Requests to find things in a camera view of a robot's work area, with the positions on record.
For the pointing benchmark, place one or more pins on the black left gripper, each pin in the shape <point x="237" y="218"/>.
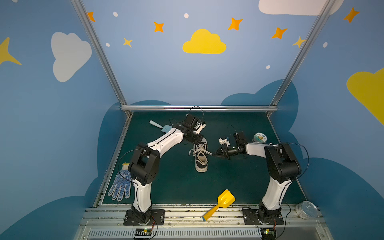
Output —
<point x="193" y="137"/>

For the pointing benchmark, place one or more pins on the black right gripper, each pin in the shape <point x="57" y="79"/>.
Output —
<point x="229" y="151"/>

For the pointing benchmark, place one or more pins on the black white canvas sneaker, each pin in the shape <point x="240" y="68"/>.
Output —
<point x="201" y="166"/>

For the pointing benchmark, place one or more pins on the white shoelace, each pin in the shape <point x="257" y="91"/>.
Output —
<point x="200" y="152"/>

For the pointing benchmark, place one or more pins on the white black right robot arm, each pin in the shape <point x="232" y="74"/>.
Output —
<point x="283" y="168"/>

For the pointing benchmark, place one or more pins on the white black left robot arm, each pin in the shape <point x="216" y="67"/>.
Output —
<point x="144" y="165"/>

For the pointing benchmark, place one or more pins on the light blue toy shovel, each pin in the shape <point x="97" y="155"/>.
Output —
<point x="164" y="129"/>

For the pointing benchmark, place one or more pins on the printed paper cup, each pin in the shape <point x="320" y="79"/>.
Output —
<point x="260" y="138"/>

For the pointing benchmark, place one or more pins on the yellow toy shovel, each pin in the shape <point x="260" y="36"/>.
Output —
<point x="225" y="199"/>

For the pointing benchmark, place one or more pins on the blue dotted work glove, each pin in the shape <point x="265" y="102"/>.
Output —
<point x="121" y="187"/>

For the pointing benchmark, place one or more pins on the right electronics board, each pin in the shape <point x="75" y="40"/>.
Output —
<point x="268" y="234"/>

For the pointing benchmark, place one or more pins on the electronics board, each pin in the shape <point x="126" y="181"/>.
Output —
<point x="142" y="233"/>
<point x="268" y="234"/>

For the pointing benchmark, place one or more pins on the left electronics board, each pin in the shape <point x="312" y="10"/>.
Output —
<point x="142" y="233"/>

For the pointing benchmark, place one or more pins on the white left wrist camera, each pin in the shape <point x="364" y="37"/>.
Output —
<point x="194" y="124"/>

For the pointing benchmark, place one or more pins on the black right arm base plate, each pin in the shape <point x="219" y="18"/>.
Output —
<point x="252" y="217"/>

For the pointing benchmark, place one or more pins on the aluminium back frame bar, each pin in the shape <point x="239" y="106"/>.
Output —
<point x="160" y="108"/>

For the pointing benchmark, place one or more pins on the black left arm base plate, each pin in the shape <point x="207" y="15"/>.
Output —
<point x="151" y="217"/>

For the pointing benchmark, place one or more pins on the aluminium right frame post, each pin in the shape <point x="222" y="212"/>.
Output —
<point x="304" y="50"/>

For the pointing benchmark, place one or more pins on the aluminium frame post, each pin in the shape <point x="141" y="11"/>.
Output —
<point x="304" y="50"/>
<point x="87" y="24"/>

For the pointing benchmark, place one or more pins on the aluminium front rail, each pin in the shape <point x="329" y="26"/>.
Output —
<point x="184" y="222"/>

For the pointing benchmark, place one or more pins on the aluminium left frame post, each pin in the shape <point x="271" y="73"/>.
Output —
<point x="87" y="24"/>

